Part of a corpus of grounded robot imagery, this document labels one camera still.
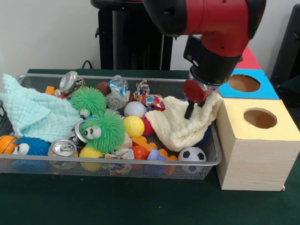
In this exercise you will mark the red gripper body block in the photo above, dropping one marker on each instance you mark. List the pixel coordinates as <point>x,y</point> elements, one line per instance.
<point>193,92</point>

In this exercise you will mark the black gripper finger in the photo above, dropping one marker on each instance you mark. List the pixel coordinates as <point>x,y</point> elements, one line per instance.
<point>189,110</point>
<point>202,103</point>

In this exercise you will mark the cream waffle cloth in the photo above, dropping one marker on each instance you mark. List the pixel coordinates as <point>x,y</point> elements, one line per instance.
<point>178,129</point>

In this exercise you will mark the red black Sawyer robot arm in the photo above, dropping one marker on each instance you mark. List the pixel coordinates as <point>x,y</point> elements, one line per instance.
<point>211,21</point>

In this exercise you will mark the wooden box with three holes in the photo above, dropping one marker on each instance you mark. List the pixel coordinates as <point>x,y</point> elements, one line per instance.
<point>255,164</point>

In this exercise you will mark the shallow silver mesh bin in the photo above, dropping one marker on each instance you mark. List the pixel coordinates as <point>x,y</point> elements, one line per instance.
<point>35,167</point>

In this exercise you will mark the small soccer ball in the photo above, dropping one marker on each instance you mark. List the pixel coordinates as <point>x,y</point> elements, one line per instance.
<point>192,154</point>

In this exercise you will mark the white baseball toy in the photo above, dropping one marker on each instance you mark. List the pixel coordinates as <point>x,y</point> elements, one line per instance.
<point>134,109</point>

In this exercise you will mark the yellow ball with seam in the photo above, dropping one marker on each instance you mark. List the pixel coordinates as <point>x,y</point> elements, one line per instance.
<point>133,126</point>

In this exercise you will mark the green puffer ball, big eyes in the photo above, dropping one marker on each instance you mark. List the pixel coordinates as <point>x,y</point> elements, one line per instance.
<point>107,133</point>

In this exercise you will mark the side table with green cloth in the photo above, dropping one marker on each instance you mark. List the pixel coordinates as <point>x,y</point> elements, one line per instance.
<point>291,86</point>

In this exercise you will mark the black upright panel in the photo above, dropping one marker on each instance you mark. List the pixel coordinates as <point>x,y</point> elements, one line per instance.
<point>288,47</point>

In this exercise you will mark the dark green table cloth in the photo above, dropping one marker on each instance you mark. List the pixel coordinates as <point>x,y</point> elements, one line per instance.
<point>140,204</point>

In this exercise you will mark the yellow foam ball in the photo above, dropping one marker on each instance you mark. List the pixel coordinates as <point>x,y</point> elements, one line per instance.
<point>90,153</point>

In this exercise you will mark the crushed pale can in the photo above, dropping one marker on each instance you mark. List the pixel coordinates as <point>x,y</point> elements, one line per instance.
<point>62,148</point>

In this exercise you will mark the mint green waffle cloth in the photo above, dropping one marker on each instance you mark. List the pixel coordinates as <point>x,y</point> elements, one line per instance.
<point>35,112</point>

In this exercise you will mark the blue puffer ball with eyes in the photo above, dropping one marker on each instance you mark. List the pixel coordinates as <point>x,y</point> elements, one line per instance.
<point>37,145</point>

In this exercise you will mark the orange basketball toy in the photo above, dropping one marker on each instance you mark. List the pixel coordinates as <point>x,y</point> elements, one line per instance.
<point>7,144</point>

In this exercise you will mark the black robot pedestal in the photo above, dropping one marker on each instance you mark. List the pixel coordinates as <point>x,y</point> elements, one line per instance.
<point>131,42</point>

